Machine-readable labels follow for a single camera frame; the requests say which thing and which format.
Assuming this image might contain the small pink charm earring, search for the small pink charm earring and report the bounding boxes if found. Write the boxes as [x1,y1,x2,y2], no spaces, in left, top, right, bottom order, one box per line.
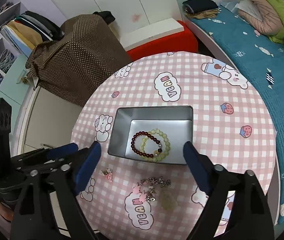
[101,168,113,182]

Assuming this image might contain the pale yellow bead bracelet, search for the pale yellow bead bracelet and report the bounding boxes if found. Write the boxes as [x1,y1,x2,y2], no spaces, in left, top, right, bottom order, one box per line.
[139,128,171,163]

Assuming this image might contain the dark red bead bracelet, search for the dark red bead bracelet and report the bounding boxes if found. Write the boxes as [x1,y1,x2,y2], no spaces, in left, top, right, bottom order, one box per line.
[131,130,164,158]

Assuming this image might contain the pink charm keychain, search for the pink charm keychain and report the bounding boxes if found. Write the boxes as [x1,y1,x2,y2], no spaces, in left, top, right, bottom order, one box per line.
[132,183,156,203]

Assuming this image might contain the silver chain jewelry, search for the silver chain jewelry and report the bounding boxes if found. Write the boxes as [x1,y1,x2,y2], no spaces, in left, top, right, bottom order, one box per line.
[137,177,171,189]

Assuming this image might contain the grey metal tin box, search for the grey metal tin box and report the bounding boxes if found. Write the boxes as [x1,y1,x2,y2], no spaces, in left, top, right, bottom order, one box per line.
[108,106,194,165]

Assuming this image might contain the brown polka dot cloth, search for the brown polka dot cloth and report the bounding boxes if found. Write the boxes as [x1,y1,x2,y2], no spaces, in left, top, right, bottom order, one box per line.
[26,14,131,107]

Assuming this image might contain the hanging clothes in wardrobe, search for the hanging clothes in wardrobe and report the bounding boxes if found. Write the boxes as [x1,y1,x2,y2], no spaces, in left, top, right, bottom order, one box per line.
[0,10,64,57]

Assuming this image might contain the teal bed sheet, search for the teal bed sheet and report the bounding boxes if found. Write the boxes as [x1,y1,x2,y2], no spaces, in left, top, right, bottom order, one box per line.
[192,7,284,224]

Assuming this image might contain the red storage bench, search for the red storage bench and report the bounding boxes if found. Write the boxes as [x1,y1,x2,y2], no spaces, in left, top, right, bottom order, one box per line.
[127,21,199,61]

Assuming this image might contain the white board on bench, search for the white board on bench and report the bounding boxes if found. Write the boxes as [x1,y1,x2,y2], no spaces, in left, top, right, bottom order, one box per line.
[120,18,184,51]

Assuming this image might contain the pink quilted jacket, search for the pink quilted jacket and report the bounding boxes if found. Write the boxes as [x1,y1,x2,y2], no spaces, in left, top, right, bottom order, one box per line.
[238,0,283,36]

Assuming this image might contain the folded dark clothes pile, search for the folded dark clothes pile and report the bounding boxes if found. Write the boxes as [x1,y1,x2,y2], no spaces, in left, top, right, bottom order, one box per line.
[182,0,220,20]

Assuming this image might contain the white pillow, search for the white pillow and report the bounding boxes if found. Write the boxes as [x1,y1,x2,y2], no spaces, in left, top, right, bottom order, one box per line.
[235,0,263,22]

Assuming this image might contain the white cabinet with handles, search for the white cabinet with handles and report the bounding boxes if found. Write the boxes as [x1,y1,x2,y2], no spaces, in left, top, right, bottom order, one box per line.
[14,87,82,154]

